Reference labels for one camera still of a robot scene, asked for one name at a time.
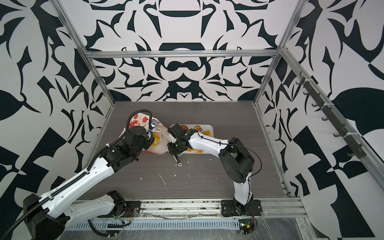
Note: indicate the yellow ring fake bread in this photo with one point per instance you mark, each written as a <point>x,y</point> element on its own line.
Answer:
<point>157,139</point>

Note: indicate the red white paper bag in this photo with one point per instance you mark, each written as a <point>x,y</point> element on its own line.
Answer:
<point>160,132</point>

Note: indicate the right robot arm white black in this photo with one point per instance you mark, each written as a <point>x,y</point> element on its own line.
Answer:
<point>235,158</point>

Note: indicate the grey wall hook rack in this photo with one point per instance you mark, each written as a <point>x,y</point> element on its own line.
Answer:
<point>333,115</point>

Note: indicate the white plastic tray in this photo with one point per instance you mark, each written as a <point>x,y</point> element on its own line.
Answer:
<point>204,127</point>

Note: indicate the yellow shell fake bread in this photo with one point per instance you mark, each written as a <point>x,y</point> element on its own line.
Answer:
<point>194,151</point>

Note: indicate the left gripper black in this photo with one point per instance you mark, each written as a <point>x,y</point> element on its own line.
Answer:
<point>148,141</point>

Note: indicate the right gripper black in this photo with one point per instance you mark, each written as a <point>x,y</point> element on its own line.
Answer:
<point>173,151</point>

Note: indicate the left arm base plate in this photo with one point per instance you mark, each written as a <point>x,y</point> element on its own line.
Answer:
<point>127,210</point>

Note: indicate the small circuit board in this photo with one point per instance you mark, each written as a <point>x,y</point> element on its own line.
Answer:
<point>247,226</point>

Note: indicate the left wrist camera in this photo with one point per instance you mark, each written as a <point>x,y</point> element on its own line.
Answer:
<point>154,124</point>

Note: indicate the long striped fake bread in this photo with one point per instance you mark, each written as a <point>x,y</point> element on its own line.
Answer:
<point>198,128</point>

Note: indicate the white slotted cable duct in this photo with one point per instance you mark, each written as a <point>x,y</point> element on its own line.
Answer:
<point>162,224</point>

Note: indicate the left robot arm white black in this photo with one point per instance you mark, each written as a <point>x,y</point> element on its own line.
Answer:
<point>50,214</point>

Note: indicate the brown fake croissant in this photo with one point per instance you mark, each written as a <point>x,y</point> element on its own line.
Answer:
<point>185,127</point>

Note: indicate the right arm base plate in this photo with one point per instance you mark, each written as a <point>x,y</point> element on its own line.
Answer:
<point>232,208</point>

